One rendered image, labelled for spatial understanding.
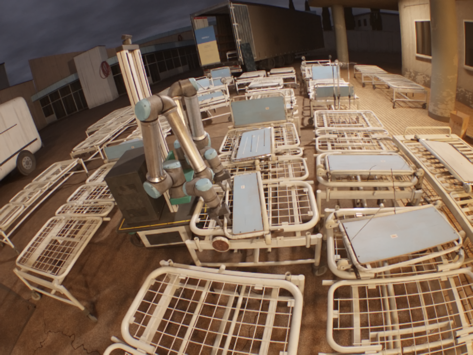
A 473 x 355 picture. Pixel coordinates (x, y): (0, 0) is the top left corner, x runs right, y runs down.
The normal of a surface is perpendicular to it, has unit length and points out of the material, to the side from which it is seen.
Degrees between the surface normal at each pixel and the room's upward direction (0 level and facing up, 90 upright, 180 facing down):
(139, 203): 90
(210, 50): 91
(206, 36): 89
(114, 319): 0
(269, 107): 90
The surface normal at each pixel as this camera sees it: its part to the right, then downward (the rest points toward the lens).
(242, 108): -0.12, 0.54
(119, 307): -0.18, -0.84
